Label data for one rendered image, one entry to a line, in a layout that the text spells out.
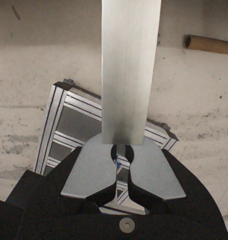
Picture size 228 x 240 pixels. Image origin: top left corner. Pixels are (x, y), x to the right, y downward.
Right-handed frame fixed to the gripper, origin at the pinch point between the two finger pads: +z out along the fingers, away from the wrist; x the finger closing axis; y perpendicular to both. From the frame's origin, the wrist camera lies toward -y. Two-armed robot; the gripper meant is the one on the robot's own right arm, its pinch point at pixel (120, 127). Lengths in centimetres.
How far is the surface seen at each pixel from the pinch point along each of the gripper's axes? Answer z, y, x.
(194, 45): 75, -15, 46
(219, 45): 75, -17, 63
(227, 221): 74, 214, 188
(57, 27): 83, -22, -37
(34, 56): 83, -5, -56
